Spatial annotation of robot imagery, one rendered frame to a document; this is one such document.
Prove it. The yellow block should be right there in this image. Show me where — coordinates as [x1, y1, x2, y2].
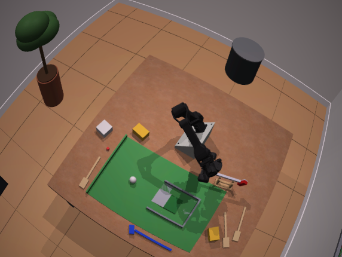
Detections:
[132, 123, 149, 141]
[207, 227, 220, 241]

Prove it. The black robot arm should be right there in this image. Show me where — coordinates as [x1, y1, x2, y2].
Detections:
[171, 102, 222, 177]

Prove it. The white golf ball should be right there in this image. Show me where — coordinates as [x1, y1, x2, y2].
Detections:
[130, 176, 137, 183]

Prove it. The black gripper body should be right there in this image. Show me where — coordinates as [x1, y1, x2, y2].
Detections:
[197, 152, 217, 183]

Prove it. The green putting mat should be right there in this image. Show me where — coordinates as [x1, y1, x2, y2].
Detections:
[88, 137, 226, 253]

